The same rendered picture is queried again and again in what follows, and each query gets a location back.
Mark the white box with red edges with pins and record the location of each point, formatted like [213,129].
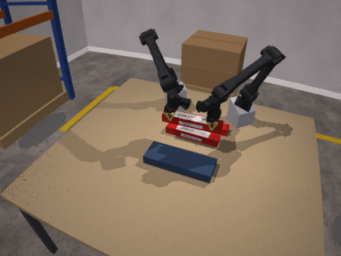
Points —
[225,130]

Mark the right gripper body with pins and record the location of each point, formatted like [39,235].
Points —
[168,107]

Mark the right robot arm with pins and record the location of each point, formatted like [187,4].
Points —
[168,84]

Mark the white box with red trim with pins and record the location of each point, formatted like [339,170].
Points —
[193,134]

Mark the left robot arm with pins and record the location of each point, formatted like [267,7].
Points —
[265,64]

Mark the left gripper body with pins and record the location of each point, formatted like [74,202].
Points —
[216,115]

